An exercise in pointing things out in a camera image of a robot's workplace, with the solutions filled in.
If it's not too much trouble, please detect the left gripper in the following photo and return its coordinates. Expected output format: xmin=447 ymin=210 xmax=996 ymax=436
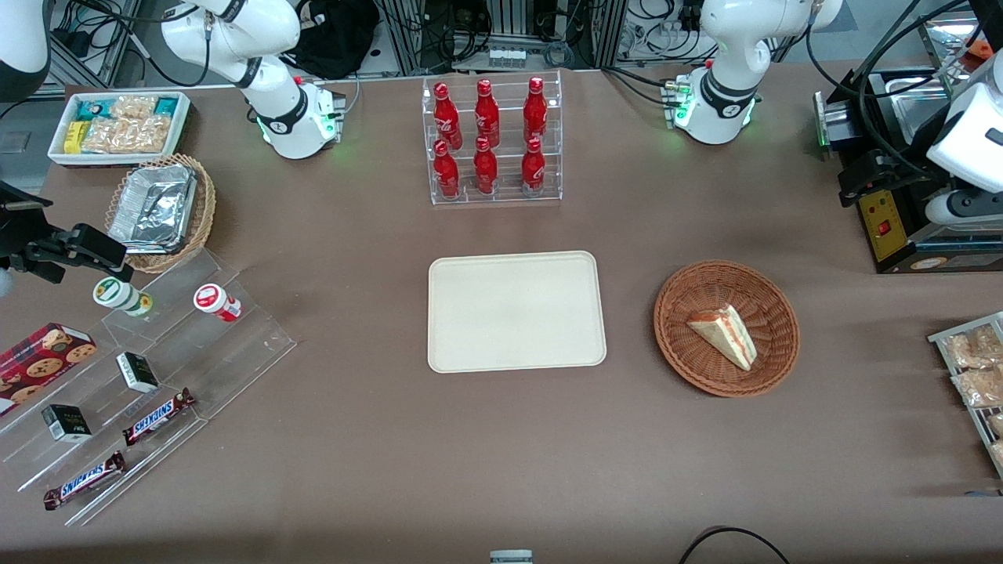
xmin=837 ymin=147 xmax=943 ymax=209

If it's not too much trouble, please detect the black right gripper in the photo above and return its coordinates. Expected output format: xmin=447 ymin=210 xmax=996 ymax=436
xmin=0 ymin=182 xmax=131 ymax=285

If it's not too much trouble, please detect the triangular sandwich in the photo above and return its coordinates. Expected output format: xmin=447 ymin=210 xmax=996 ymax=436
xmin=686 ymin=304 xmax=759 ymax=372

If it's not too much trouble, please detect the aluminium foil tray stack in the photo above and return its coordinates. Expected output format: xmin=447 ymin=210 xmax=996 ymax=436
xmin=107 ymin=164 xmax=198 ymax=255

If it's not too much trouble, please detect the oval wicker basket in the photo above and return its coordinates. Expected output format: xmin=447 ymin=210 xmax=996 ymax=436
xmin=104 ymin=154 xmax=217 ymax=274

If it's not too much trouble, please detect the round brown wicker basket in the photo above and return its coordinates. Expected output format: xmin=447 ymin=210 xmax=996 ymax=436
xmin=654 ymin=260 xmax=801 ymax=398

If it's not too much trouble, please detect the beige rectangular tray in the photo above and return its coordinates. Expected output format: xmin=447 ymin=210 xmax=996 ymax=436
xmin=427 ymin=251 xmax=608 ymax=374

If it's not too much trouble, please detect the green lid white cup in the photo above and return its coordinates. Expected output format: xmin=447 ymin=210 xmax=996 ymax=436
xmin=92 ymin=277 xmax=154 ymax=318

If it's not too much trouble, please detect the black food warmer machine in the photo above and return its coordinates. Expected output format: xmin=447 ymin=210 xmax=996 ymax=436
xmin=813 ymin=12 xmax=1003 ymax=275

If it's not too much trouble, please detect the steel pan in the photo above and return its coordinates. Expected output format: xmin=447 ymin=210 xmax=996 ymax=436
xmin=889 ymin=74 xmax=969 ymax=148

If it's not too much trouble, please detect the red cookie box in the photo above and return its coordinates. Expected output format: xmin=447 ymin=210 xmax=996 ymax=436
xmin=0 ymin=323 xmax=98 ymax=417

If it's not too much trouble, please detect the small dark green box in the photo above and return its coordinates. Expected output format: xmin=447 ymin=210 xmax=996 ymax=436
xmin=116 ymin=352 xmax=160 ymax=393
xmin=41 ymin=404 xmax=92 ymax=443

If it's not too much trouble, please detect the clear bag of crackers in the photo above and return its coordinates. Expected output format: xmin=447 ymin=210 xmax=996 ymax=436
xmin=81 ymin=116 xmax=171 ymax=154
xmin=110 ymin=96 xmax=159 ymax=120

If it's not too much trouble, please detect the red lid white cup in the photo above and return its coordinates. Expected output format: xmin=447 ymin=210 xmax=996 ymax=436
xmin=194 ymin=284 xmax=243 ymax=323

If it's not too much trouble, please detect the white rectangular snack bin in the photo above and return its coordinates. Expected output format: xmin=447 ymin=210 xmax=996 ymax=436
xmin=47 ymin=92 xmax=193 ymax=169

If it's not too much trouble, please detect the Snickers chocolate bar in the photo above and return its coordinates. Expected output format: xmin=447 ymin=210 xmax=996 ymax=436
xmin=43 ymin=450 xmax=127 ymax=512
xmin=122 ymin=388 xmax=197 ymax=447

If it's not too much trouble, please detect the clear acrylic stepped display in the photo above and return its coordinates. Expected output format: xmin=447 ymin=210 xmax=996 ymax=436
xmin=0 ymin=249 xmax=297 ymax=527

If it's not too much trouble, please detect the black bag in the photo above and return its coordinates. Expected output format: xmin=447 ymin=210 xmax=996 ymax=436
xmin=284 ymin=0 xmax=382 ymax=80

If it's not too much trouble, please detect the red cola bottle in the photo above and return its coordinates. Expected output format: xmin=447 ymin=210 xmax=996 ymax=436
xmin=433 ymin=139 xmax=461 ymax=199
xmin=474 ymin=78 xmax=501 ymax=148
xmin=521 ymin=137 xmax=546 ymax=197
xmin=473 ymin=136 xmax=498 ymax=195
xmin=433 ymin=82 xmax=463 ymax=150
xmin=523 ymin=76 xmax=549 ymax=144

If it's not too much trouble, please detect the clear acrylic bottle rack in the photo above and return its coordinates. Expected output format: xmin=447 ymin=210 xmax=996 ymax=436
xmin=422 ymin=70 xmax=563 ymax=206

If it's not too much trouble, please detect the black looped cable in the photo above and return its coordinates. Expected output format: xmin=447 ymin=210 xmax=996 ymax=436
xmin=678 ymin=526 xmax=791 ymax=564

